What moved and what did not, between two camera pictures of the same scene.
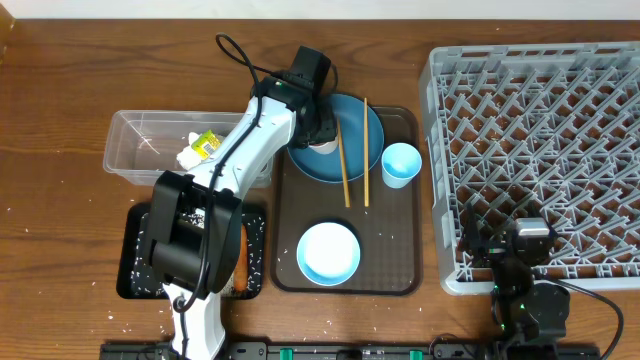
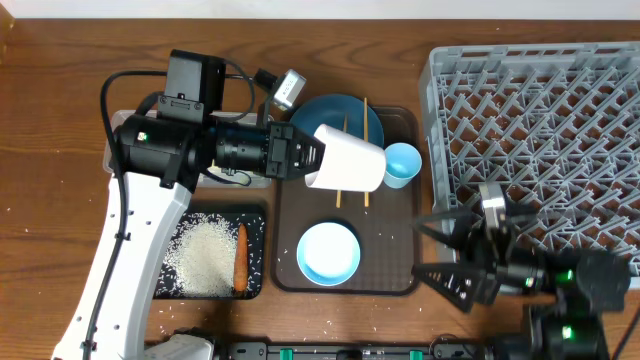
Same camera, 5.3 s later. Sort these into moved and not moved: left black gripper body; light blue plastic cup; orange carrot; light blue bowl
Moved: left black gripper body
Not moved: light blue plastic cup; orange carrot; light blue bowl
